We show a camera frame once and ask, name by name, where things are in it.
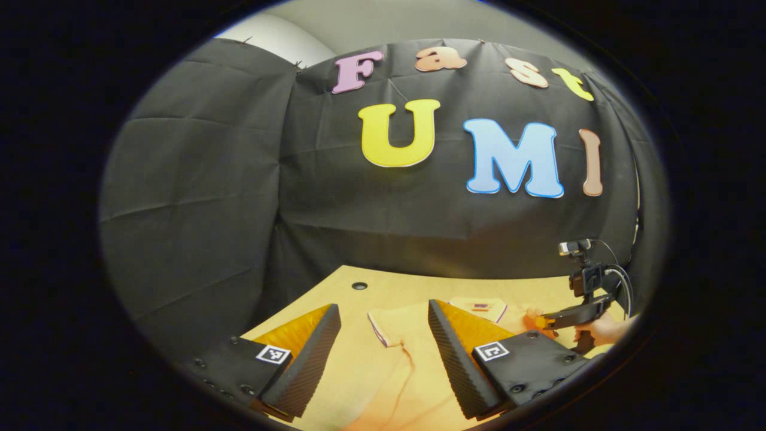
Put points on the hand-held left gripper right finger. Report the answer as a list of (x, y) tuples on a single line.
[(458, 359)]

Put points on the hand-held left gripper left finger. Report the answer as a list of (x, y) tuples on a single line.
[(308, 365)]

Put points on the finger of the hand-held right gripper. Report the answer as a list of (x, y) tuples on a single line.
[(580, 312)]

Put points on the orange T-shirt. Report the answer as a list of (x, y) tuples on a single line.
[(407, 371)]

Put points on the black backdrop cloth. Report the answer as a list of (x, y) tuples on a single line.
[(239, 209)]

